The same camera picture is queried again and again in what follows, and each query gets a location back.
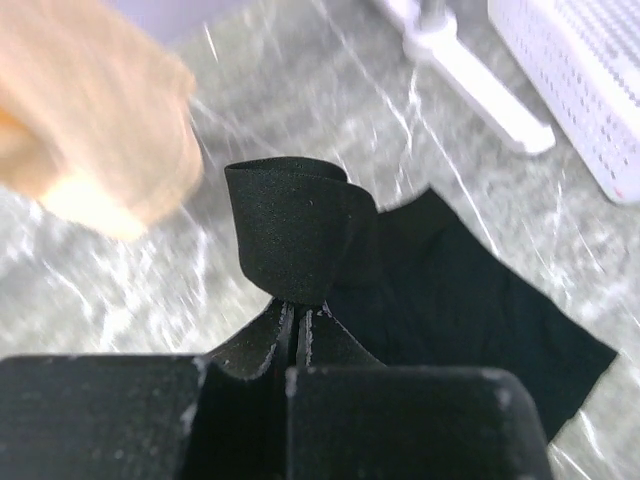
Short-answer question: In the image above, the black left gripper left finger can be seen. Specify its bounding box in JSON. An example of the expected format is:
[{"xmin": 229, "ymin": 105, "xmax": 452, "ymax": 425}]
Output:
[{"xmin": 1, "ymin": 300, "xmax": 295, "ymax": 479}]

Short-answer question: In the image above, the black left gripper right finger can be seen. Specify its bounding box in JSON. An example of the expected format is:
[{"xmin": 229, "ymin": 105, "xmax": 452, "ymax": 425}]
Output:
[{"xmin": 285, "ymin": 305, "xmax": 552, "ymax": 479}]

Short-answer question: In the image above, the black underwear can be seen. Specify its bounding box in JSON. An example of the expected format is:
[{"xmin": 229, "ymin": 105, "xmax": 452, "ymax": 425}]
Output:
[{"xmin": 224, "ymin": 157, "xmax": 617, "ymax": 437}]

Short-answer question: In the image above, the beige hanging underwear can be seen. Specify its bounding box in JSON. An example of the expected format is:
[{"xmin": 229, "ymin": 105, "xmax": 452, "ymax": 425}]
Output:
[{"xmin": 1, "ymin": 1, "xmax": 203, "ymax": 240}]

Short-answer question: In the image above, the white metal clothes rack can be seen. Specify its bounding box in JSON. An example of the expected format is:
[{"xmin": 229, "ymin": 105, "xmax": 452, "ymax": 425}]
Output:
[{"xmin": 374, "ymin": 0, "xmax": 556, "ymax": 156}]

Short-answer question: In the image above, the white plastic laundry basket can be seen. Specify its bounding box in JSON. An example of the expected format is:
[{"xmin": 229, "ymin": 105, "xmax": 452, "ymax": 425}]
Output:
[{"xmin": 487, "ymin": 0, "xmax": 639, "ymax": 204}]

